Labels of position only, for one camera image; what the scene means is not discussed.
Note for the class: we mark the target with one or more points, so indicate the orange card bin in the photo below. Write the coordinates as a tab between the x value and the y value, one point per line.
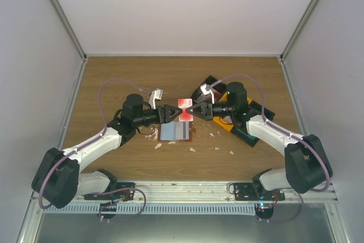
225	122

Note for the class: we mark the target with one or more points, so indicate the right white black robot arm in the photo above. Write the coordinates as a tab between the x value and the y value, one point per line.
306	165

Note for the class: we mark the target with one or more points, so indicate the grey slotted cable duct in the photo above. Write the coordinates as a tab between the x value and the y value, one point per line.
160	209

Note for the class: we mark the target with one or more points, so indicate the red white credit card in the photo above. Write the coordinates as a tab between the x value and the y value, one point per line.
184	104

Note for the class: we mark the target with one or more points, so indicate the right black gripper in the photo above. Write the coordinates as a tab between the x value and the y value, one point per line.
206	110

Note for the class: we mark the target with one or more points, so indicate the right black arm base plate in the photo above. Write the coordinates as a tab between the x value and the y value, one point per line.
264	200

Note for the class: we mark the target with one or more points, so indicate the aluminium mounting rail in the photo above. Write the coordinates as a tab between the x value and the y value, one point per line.
216	192

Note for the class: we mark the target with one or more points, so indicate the teal card stack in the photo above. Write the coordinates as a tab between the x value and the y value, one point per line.
242	135

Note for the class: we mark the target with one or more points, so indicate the red white card stack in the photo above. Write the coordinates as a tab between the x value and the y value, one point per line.
216	95

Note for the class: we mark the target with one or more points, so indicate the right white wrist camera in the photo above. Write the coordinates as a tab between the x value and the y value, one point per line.
207	92

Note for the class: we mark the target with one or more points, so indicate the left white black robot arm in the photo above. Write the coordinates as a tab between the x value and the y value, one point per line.
60	177

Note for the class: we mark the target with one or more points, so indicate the brown leather card holder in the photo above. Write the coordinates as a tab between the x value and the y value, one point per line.
176	132

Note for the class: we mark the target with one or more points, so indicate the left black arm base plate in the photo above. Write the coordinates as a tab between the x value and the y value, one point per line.
115	193

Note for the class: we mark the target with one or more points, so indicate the black three-slot card tray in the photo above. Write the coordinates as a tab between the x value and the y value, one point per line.
236	107

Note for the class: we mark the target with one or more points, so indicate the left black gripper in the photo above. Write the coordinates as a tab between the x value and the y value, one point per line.
166	115

